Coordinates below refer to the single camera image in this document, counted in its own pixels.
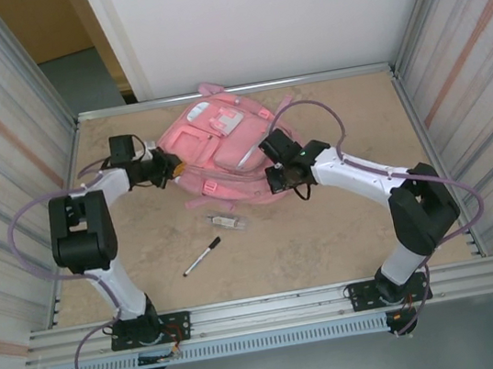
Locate grey slotted cable duct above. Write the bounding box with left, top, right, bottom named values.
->
left=44, top=314, right=393, bottom=369

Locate small circuit board with wires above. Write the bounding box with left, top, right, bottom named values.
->
left=383, top=305, right=421, bottom=340
left=134, top=342, right=185, bottom=368

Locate pink backpack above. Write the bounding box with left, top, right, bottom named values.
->
left=146, top=69, right=313, bottom=223

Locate aluminium table side rail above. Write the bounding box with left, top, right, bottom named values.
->
left=389, top=59, right=488, bottom=267
left=17, top=118, right=110, bottom=330

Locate aluminium upright post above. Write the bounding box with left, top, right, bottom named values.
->
left=0, top=0, right=80, bottom=137
left=384, top=0, right=465, bottom=71

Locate black marker pen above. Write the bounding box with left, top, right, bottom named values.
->
left=177, top=237, right=226, bottom=278

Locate brown wooden door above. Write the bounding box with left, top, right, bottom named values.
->
left=0, top=0, right=140, bottom=123

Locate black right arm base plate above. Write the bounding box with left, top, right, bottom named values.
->
left=344, top=269, right=431, bottom=314

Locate small clear glue stick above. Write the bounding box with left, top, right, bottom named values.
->
left=205, top=208, right=251, bottom=237

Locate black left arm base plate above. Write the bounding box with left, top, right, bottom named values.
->
left=107, top=310, right=195, bottom=353

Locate wide aluminium rail under arm bases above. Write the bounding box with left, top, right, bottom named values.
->
left=20, top=254, right=493, bottom=367

